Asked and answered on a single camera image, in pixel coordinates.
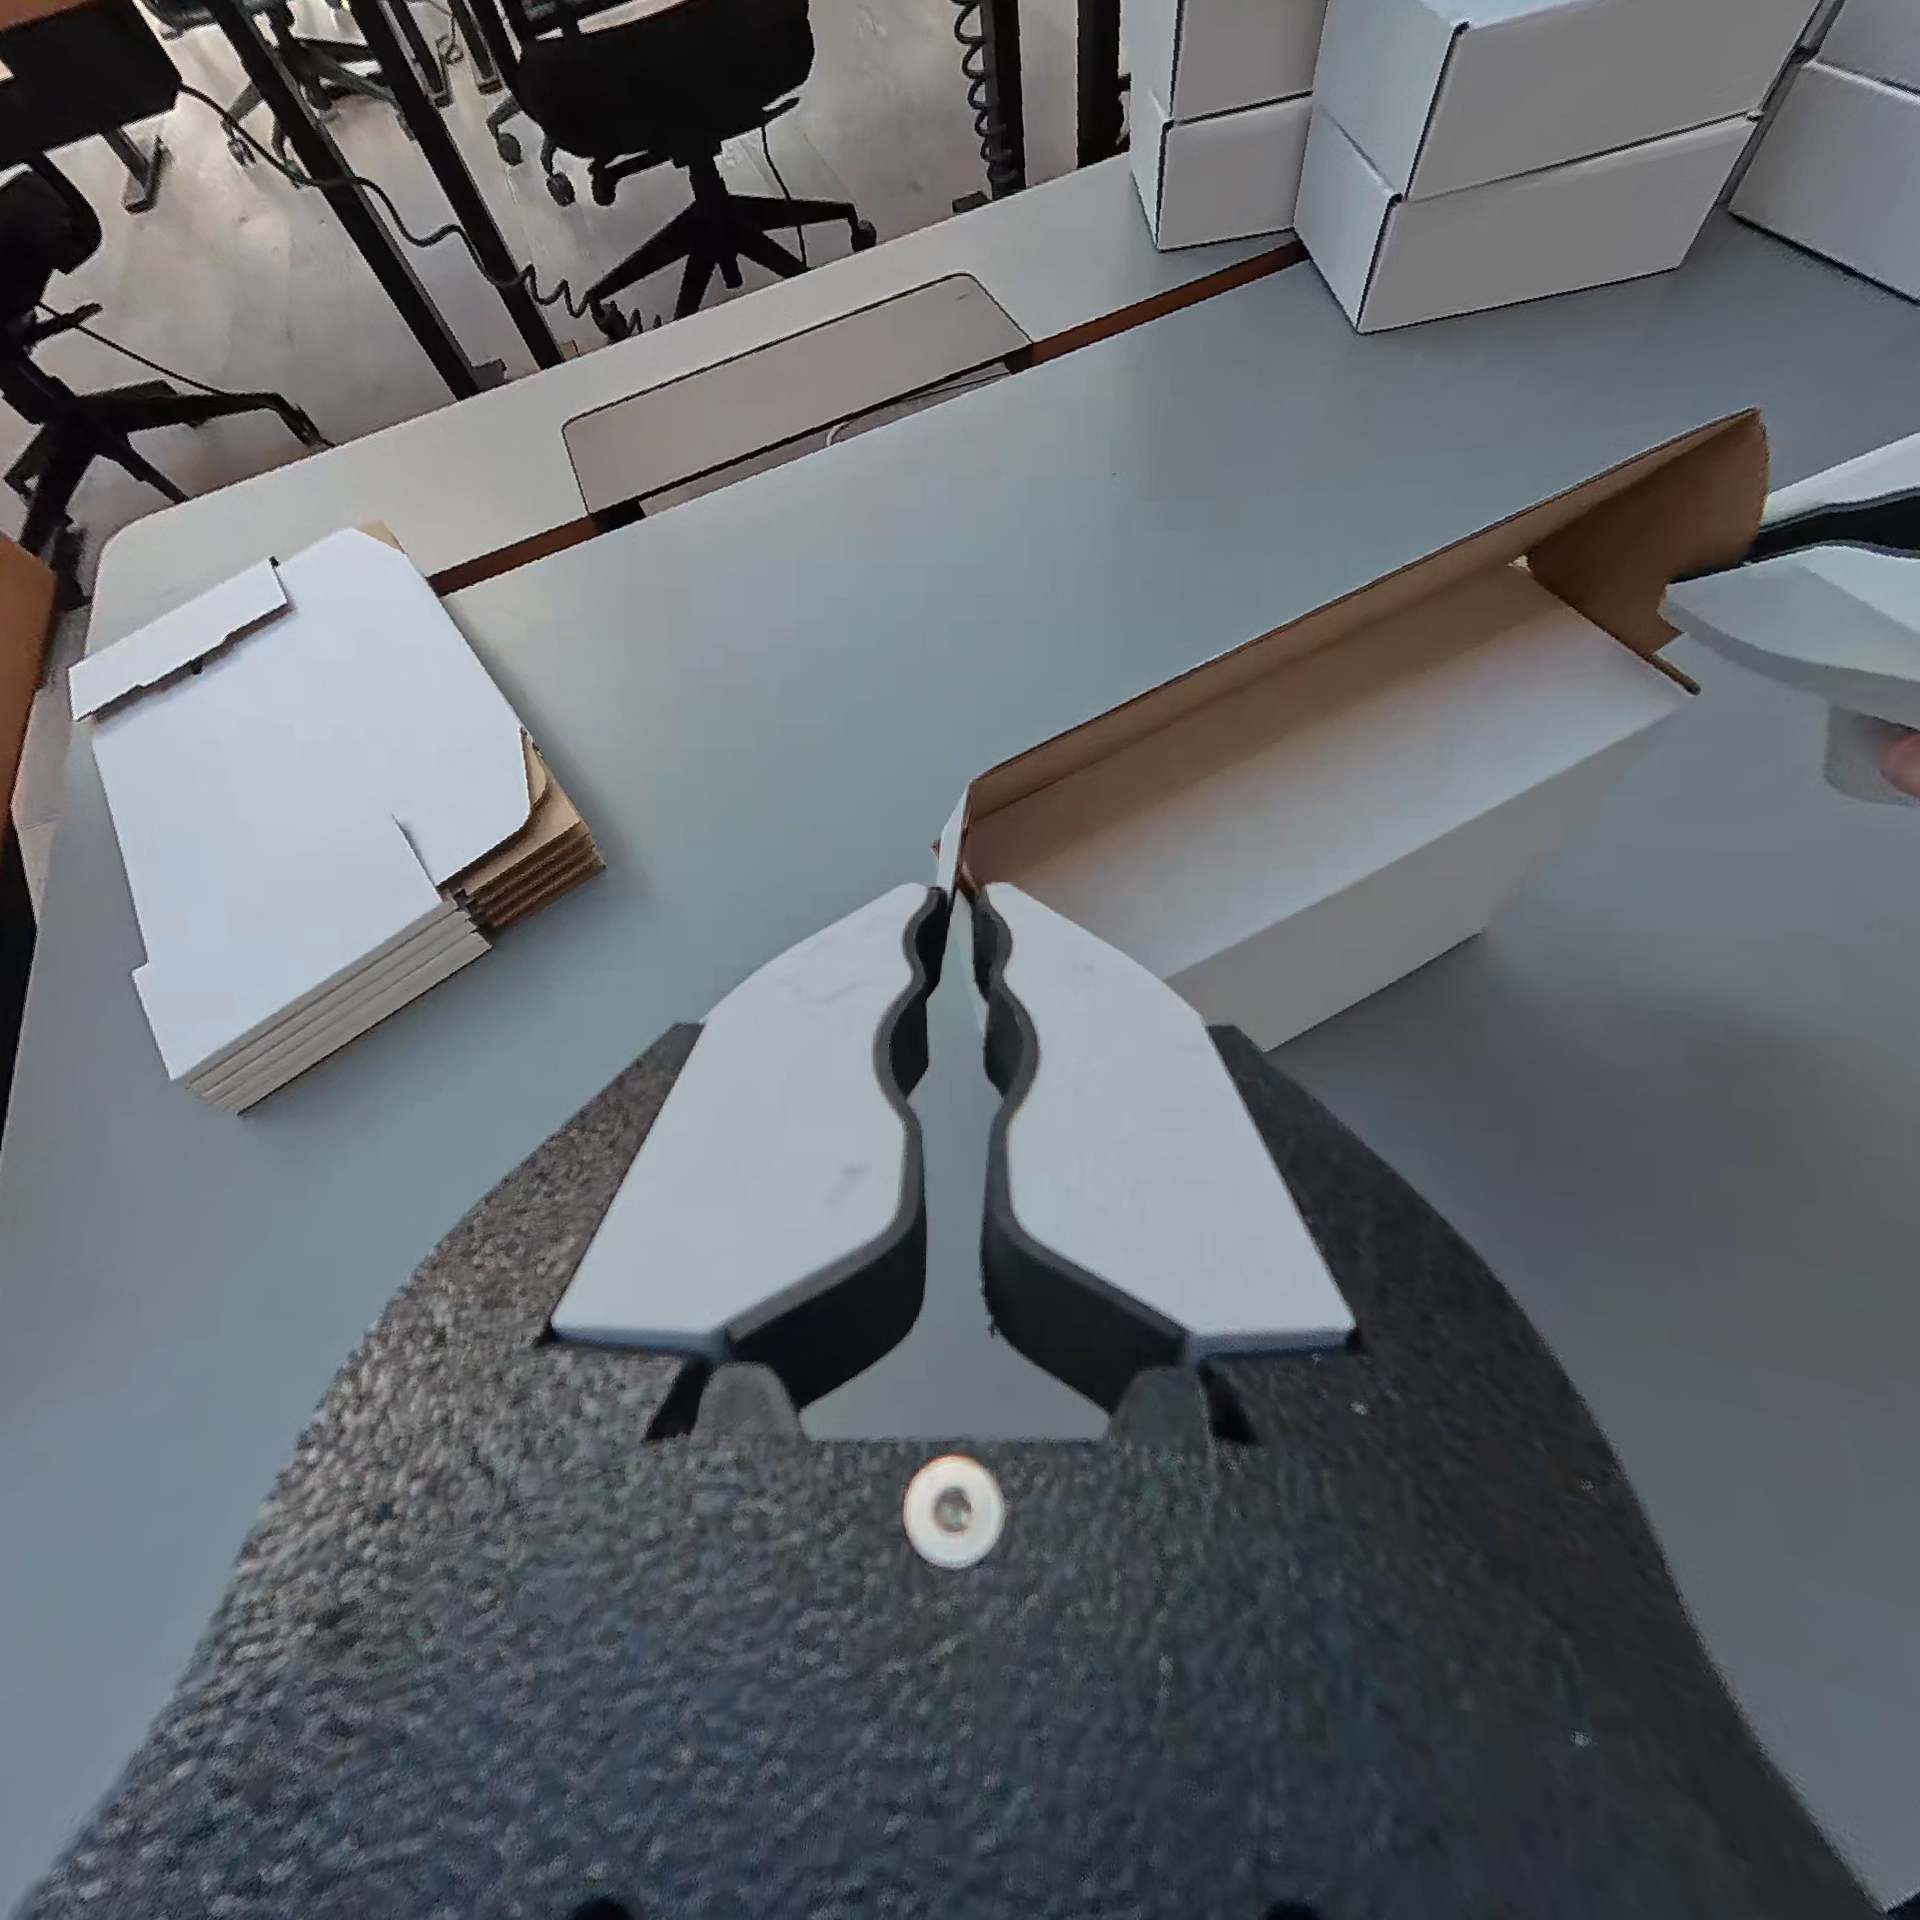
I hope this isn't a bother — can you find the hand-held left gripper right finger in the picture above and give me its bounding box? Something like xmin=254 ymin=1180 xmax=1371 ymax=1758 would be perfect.
xmin=966 ymin=883 xmax=1361 ymax=1425

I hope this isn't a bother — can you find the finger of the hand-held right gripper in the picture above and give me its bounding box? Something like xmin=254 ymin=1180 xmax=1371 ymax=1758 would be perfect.
xmin=1656 ymin=544 xmax=1920 ymax=804
xmin=1750 ymin=435 xmax=1920 ymax=566

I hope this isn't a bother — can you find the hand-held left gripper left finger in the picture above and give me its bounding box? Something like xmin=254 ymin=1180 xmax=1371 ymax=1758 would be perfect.
xmin=547 ymin=883 xmax=951 ymax=1412

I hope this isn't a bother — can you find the white mailer box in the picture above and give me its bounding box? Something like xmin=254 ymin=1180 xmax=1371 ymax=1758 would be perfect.
xmin=932 ymin=408 xmax=1772 ymax=1051

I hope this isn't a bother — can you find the stack of folded white boxes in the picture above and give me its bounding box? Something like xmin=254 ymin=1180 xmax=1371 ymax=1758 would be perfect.
xmin=1121 ymin=0 xmax=1920 ymax=336

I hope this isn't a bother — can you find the stack of flat cardboard sheets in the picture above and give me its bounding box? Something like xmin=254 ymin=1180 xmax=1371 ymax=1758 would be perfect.
xmin=65 ymin=522 xmax=606 ymax=1121

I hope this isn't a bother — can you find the brown cardboard piece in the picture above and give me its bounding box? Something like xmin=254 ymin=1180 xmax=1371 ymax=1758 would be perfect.
xmin=0 ymin=533 xmax=62 ymax=845

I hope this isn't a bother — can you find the black office chair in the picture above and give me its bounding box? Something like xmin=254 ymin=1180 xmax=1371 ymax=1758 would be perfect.
xmin=0 ymin=164 xmax=325 ymax=569
xmin=486 ymin=0 xmax=879 ymax=338

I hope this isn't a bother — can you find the white desk cable flap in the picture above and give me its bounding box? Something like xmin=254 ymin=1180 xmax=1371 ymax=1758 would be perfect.
xmin=561 ymin=273 xmax=1037 ymax=530

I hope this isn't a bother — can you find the black coiled cable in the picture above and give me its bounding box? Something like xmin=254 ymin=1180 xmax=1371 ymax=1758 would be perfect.
xmin=951 ymin=0 xmax=1032 ymax=209

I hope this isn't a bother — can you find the black desk frame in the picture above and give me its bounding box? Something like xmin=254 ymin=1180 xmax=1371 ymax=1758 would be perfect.
xmin=193 ymin=0 xmax=569 ymax=405

